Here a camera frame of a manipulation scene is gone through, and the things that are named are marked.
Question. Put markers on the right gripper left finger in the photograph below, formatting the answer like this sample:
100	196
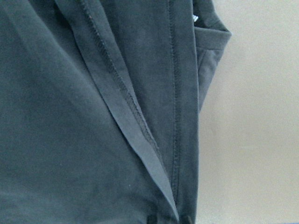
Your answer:
151	220

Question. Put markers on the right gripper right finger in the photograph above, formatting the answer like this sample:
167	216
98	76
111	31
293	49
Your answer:
186	220

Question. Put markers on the black graphic t-shirt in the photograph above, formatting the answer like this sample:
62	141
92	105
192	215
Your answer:
99	108

